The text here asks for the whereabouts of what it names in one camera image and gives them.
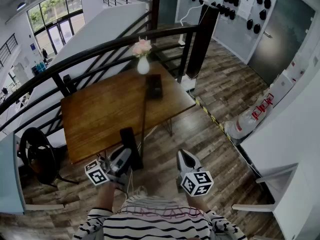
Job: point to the black box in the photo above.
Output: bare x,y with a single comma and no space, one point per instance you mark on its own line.
155,87
128,139

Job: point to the striped shirt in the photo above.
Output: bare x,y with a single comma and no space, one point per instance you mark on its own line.
155,221

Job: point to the white vase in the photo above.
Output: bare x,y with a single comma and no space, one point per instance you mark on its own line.
143,66

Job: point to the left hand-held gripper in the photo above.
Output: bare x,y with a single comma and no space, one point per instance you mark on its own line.
97,172

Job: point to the white paper sheet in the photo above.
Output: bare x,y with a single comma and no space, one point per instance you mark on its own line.
246,6

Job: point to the glass entrance doors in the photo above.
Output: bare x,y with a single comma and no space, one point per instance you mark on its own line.
57,21

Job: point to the person's right forearm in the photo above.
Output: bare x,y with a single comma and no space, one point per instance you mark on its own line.
197,202

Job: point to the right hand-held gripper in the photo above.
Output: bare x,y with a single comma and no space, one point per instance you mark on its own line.
197,184

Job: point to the yellow black hazard tape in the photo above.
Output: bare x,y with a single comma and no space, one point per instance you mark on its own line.
212,117

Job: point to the black hairpin table leg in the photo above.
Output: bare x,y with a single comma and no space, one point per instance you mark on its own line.
171,126

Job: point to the dark wooden handrail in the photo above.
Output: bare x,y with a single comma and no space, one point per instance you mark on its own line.
170,31

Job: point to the grey back door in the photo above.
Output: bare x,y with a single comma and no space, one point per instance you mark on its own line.
166,4

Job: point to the plastic bag with red print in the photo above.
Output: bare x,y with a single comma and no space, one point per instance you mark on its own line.
246,124

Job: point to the person's left forearm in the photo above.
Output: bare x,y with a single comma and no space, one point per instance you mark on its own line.
105,196

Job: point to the teal partition panel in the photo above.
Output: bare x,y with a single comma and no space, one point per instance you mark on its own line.
10,174

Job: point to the thick dark wooden newel post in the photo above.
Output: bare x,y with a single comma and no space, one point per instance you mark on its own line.
203,41

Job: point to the black chair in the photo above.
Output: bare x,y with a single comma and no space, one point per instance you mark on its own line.
40,156

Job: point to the slim dark wooden post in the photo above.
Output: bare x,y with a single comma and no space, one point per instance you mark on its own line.
154,9

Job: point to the black metal railing bars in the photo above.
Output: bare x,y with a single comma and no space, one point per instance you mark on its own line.
61,85

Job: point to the large grey door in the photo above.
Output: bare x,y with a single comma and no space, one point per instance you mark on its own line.
282,34

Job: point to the white cabinet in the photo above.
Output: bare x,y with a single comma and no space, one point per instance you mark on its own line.
287,139

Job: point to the pink flower bouquet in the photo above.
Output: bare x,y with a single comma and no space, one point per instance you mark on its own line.
142,47

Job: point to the white box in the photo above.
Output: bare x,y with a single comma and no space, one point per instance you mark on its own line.
282,89

